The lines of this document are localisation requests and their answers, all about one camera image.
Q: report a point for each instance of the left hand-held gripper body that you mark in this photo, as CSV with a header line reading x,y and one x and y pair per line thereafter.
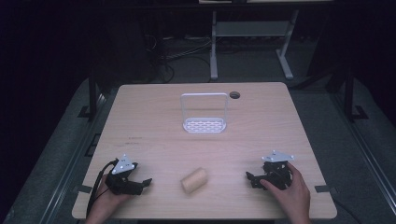
x,y
122,178

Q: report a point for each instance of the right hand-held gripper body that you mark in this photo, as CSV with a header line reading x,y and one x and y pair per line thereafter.
x,y
277,171

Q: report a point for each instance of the person's left hand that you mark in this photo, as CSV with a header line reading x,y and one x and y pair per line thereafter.
x,y
107,199

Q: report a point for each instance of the person's right hand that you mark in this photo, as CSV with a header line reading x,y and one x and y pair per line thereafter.
x,y
289,196

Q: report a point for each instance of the grey tape strip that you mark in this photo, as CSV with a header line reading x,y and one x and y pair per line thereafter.
x,y
83,188
324,188

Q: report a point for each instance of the grey metal stand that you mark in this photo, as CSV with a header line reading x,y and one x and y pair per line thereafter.
x,y
252,40

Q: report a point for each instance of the black metal post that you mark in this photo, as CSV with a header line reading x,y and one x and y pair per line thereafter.
x,y
92,93
350,93

